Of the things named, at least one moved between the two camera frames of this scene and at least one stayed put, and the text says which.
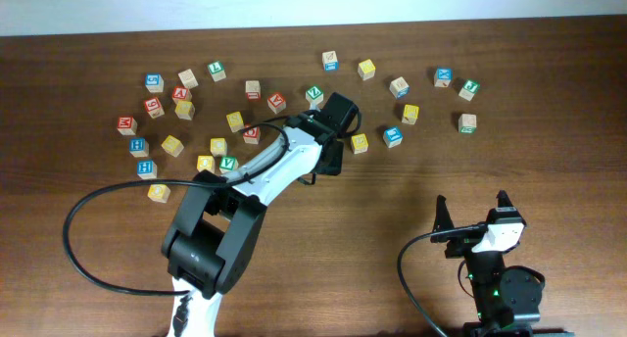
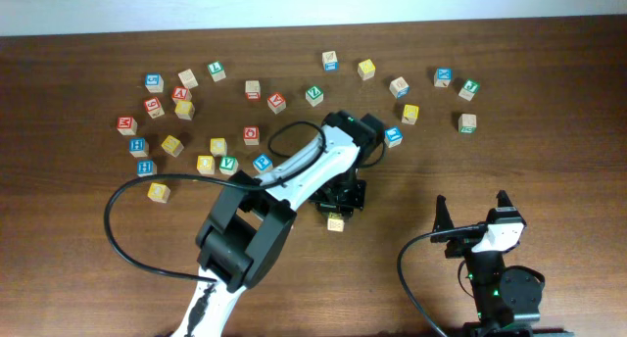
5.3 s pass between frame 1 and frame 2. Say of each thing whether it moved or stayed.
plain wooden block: stayed
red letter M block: stayed
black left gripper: moved
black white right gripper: stayed
